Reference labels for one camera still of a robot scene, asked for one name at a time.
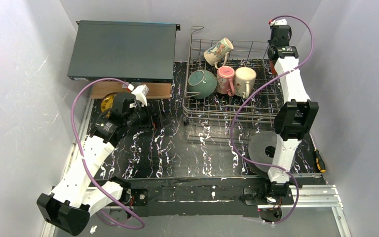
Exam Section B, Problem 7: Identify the yellow patterned plate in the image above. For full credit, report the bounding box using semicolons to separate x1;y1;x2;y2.
100;93;117;112

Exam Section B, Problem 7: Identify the white floral bowl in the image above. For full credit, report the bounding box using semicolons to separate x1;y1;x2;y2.
187;70;218;99

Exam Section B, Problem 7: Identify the pink interior mug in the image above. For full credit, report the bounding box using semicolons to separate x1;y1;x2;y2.
216;66;235;96

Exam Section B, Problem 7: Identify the cream seahorse mug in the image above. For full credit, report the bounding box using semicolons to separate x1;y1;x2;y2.
203;38;234;69

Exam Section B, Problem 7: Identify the green interior mug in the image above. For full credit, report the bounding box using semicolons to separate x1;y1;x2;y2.
233;67;257;99

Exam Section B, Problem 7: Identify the red plate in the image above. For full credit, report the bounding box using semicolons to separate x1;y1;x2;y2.
270;59;278;76

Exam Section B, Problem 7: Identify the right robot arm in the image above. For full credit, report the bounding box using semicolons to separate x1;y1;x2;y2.
267;19;319;197

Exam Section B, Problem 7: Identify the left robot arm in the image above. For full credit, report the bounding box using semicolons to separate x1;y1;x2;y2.
37;92;169;236

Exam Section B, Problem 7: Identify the wooden board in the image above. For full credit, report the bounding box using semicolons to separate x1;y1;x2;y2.
90;81;171;99

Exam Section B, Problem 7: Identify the grey perforated filament spool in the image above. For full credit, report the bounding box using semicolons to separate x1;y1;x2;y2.
247;131;300;183

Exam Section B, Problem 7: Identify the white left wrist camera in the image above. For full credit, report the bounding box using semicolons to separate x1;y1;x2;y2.
131;84;149;107

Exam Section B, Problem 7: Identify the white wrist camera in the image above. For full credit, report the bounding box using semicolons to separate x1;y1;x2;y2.
269;19;287;27
131;84;149;107

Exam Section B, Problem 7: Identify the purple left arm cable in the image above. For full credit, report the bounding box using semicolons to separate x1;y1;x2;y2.
71;78;146;230

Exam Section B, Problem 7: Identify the dark grey rack-mount box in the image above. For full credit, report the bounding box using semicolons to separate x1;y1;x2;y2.
67;20;181;83

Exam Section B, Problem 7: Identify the metal wire dish rack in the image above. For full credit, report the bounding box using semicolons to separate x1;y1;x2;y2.
183;26;298;125

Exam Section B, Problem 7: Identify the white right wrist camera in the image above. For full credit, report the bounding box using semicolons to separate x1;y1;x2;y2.
269;19;287;27

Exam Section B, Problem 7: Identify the yellow handled screwdriver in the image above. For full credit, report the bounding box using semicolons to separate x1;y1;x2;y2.
313;149;326;173

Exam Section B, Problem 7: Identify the aluminium frame rail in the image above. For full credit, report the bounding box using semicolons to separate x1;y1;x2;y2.
40;185;347;237

